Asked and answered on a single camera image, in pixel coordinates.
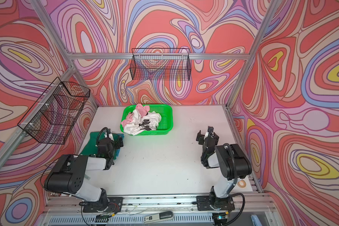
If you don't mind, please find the green plastic basket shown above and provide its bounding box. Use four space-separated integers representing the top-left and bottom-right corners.
120 105 173 136

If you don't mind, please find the folded blue t shirt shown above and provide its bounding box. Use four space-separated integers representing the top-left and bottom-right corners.
113 134 124 160

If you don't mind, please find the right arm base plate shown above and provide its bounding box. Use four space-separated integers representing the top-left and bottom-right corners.
195 195 235 212

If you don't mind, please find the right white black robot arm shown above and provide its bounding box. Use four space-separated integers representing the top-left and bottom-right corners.
196 126 252 212

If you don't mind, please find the back black wire basket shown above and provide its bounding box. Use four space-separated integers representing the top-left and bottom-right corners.
129 48 192 81

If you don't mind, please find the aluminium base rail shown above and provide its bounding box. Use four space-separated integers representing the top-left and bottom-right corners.
43 193 276 214

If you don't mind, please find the pink t shirt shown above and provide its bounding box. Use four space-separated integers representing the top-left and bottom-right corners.
121 104 150 127

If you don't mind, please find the tape roll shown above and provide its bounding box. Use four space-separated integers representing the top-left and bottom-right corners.
236 179 247 189

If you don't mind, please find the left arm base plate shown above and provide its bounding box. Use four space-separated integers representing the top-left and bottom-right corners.
81 196 124 213

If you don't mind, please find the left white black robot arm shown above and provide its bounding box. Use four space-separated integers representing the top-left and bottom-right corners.
43 127 124 217

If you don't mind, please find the black wire basket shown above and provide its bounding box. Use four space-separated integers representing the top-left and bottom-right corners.
129 48 192 81
17 77 90 145

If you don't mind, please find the left black wire basket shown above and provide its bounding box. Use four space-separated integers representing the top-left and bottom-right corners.
17 77 90 145

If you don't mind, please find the folded green t shirt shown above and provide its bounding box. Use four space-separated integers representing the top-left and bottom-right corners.
80 131 107 155

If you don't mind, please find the grey black handheld device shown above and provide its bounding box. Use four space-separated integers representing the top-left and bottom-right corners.
144 211 174 224

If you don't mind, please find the white patterned t shirt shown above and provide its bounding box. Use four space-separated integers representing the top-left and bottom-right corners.
139 118 158 131

